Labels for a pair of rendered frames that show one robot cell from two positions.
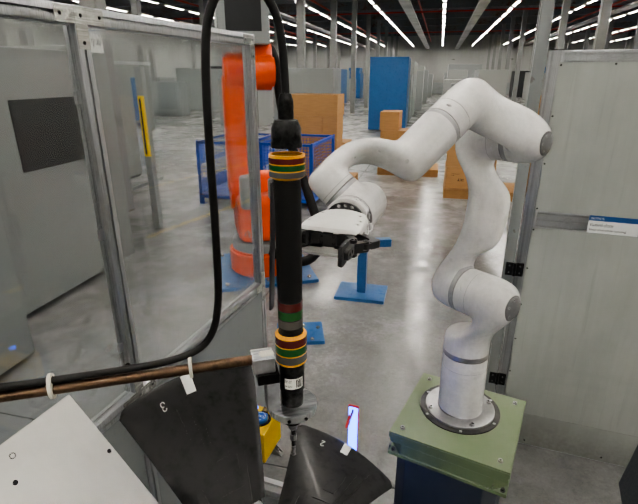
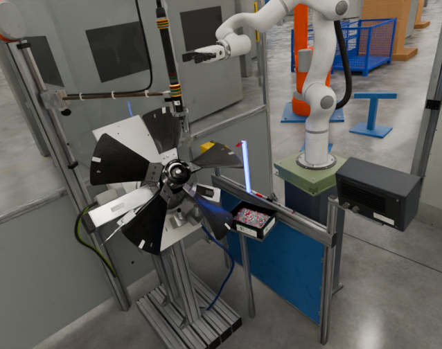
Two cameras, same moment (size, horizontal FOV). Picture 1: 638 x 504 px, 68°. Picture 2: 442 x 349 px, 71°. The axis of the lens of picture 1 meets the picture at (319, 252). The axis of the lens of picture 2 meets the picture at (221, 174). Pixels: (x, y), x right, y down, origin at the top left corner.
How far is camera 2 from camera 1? 0.91 m
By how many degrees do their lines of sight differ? 32
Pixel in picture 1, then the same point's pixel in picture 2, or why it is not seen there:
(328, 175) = (219, 31)
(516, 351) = (430, 163)
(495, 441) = (319, 173)
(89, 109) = not seen: hidden behind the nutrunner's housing
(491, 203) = (319, 44)
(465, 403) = (312, 154)
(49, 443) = (129, 127)
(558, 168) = not seen: outside the picture
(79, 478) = (136, 138)
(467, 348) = (310, 124)
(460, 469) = (297, 181)
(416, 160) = (259, 22)
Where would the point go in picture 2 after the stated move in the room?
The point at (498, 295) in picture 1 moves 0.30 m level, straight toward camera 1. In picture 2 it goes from (318, 94) to (272, 113)
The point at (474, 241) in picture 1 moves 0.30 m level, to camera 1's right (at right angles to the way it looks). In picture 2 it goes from (313, 66) to (384, 66)
